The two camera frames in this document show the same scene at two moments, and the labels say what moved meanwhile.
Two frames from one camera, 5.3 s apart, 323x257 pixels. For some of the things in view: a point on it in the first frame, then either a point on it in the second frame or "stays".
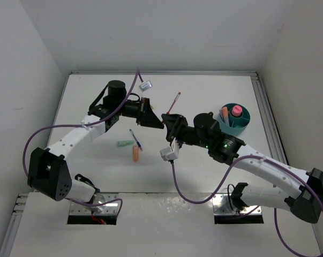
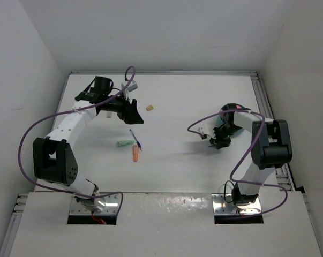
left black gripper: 147,118 -> 130,115
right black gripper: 174,123 -> 219,143
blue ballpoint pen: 140,146 stays
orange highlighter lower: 135,153 stays
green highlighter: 125,143 stays
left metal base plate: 100,198 stays
